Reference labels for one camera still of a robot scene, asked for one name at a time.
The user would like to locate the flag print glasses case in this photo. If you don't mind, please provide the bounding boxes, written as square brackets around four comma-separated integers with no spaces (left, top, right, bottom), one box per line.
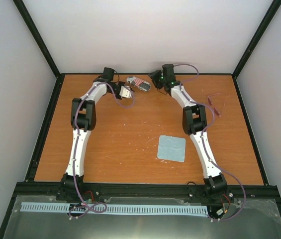
[126,76,151,92]

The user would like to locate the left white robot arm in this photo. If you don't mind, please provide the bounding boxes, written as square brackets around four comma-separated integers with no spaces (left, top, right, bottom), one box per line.
[61,67,125,201]

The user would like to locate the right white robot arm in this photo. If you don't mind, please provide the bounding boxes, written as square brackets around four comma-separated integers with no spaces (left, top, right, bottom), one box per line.
[149,64,227,200]

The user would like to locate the pink transparent sunglasses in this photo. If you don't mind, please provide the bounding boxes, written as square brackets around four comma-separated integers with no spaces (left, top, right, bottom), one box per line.
[207,93,222,117]

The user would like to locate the light blue cleaning cloth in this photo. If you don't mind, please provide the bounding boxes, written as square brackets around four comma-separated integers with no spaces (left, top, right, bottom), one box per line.
[157,135,186,163]

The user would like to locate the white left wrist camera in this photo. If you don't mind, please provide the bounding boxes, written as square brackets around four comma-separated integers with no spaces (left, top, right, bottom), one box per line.
[119,85,134,99]

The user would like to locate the light blue slotted cable duct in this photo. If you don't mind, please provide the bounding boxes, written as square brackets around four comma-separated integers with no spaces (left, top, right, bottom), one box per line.
[20,202,208,217]

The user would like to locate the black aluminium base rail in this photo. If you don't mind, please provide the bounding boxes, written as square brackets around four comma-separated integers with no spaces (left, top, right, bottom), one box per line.
[14,181,279,204]

